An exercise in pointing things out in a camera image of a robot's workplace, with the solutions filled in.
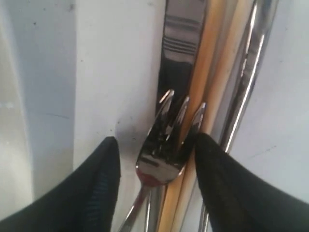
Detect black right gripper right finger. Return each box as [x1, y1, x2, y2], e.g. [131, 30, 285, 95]
[195, 133, 309, 232]

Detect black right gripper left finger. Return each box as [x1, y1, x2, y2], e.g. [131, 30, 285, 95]
[0, 137, 121, 232]

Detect stainless steel fork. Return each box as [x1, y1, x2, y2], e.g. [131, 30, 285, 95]
[119, 89, 206, 232]

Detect stainless steel spoon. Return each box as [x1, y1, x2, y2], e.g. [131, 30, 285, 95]
[197, 0, 281, 232]

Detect wooden chopstick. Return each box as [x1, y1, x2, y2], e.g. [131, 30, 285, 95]
[156, 0, 239, 232]
[176, 0, 252, 232]

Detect stainless steel table knife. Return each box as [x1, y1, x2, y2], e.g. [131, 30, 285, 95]
[156, 0, 209, 105]

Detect white square plate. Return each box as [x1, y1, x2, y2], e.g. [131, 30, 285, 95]
[0, 1, 33, 219]

